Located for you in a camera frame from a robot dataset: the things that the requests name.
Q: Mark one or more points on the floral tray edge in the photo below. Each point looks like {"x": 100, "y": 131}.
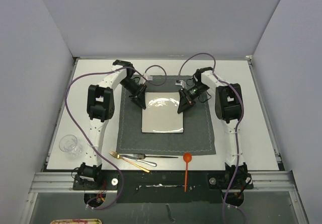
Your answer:
{"x": 77, "y": 221}

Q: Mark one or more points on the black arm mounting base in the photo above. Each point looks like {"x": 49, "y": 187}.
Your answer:
{"x": 169, "y": 186}

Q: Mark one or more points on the clear plastic cup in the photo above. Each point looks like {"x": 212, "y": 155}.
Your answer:
{"x": 70, "y": 146}

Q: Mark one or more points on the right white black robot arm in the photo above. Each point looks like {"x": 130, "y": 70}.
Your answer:
{"x": 229, "y": 109}

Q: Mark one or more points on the white square plate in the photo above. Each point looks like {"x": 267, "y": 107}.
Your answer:
{"x": 160, "y": 114}

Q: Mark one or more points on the dark handled silver fork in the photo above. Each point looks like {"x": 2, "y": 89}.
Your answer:
{"x": 143, "y": 156}

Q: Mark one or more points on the orange plastic spoon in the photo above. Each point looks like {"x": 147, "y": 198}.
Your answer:
{"x": 187, "y": 157}

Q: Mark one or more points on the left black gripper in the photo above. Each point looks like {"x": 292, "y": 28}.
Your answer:
{"x": 138, "y": 96}

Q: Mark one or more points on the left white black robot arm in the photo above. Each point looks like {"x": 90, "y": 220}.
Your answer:
{"x": 101, "y": 108}

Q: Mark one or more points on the dark grey cloth placemat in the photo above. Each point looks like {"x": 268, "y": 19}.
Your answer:
{"x": 197, "y": 137}

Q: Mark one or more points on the gold fork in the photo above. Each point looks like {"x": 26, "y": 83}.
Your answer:
{"x": 117, "y": 156}

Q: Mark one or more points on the silver table knife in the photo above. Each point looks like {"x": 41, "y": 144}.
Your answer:
{"x": 139, "y": 160}

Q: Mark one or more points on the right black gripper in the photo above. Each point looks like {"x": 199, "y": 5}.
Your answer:
{"x": 185, "y": 100}

